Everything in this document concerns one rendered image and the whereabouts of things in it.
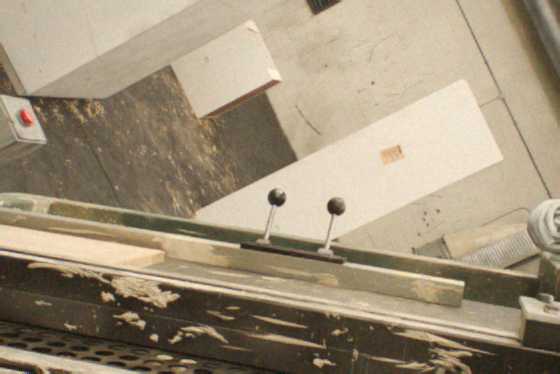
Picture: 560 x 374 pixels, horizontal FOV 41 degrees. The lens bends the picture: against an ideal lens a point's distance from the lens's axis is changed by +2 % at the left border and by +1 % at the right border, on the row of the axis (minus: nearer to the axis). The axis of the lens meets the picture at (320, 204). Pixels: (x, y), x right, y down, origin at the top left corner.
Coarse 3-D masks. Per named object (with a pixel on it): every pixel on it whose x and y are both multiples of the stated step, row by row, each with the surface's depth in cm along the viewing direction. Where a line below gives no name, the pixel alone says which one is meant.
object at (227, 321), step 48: (0, 288) 82; (48, 288) 81; (96, 288) 80; (144, 288) 78; (192, 288) 78; (240, 288) 81; (96, 336) 80; (144, 336) 79; (192, 336) 78; (240, 336) 77; (288, 336) 76; (336, 336) 75; (384, 336) 74; (432, 336) 73; (480, 336) 73; (528, 336) 71
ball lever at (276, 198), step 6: (270, 192) 145; (276, 192) 145; (282, 192) 145; (270, 198) 145; (276, 198) 144; (282, 198) 145; (270, 204) 146; (276, 204) 145; (282, 204) 145; (270, 216) 144; (270, 222) 143; (270, 228) 143; (264, 234) 142; (258, 240) 141; (264, 240) 141; (270, 240) 142
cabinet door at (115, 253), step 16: (0, 224) 143; (0, 240) 127; (16, 240) 129; (32, 240) 131; (48, 240) 134; (64, 240) 135; (80, 240) 137; (80, 256) 121; (96, 256) 121; (112, 256) 124; (128, 256) 126; (144, 256) 129; (160, 256) 135
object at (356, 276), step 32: (32, 224) 148; (64, 224) 147; (96, 224) 147; (192, 256) 142; (224, 256) 141; (256, 256) 139; (288, 256) 138; (352, 288) 136; (384, 288) 135; (416, 288) 134; (448, 288) 133
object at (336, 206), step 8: (328, 200) 144; (336, 200) 142; (328, 208) 143; (336, 208) 142; (344, 208) 143; (336, 216) 143; (328, 232) 141; (328, 240) 140; (320, 248) 140; (328, 248) 140; (328, 256) 138
